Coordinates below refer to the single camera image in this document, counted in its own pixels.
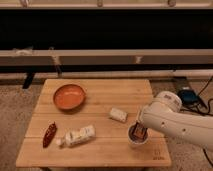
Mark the orange bowl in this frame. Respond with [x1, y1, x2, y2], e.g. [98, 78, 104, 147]
[53, 84, 86, 110]

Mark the white sponge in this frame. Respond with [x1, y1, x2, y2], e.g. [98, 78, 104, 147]
[109, 108, 128, 123]

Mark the black cable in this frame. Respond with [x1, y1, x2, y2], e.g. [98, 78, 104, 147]
[181, 76, 213, 166]

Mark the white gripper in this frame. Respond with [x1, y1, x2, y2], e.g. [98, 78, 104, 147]
[136, 106, 153, 128]

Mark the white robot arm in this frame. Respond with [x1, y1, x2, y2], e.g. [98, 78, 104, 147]
[137, 91, 213, 151]

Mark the dried red chili pepper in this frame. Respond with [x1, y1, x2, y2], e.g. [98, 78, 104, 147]
[43, 123, 57, 148]

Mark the wooden table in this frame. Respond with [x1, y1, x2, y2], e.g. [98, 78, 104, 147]
[16, 79, 171, 167]

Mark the white cup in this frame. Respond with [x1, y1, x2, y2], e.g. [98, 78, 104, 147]
[127, 123, 148, 148]

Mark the white plastic bottle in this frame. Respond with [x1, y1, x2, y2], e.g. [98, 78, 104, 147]
[56, 125, 96, 147]

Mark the blue device on floor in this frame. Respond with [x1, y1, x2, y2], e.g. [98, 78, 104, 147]
[177, 90, 199, 105]

